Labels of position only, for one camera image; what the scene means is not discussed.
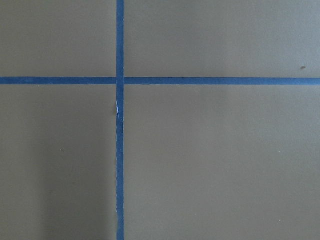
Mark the long blue tape strip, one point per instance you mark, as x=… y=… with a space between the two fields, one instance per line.
x=120 y=162

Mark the crossing blue tape strip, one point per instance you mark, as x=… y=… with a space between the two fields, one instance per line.
x=254 y=81

